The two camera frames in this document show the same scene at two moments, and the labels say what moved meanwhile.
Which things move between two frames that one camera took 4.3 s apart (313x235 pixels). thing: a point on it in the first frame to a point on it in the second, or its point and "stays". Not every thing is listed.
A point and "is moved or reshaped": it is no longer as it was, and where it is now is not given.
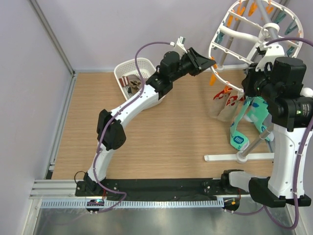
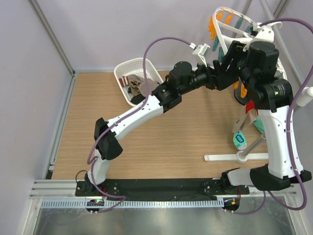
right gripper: x=247 y=82 to x=234 y=52
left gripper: x=197 y=62 to x=217 y=79
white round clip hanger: x=242 y=29 is moved or reshaped
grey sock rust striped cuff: x=124 y=81 stays
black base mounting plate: x=174 y=188 stays
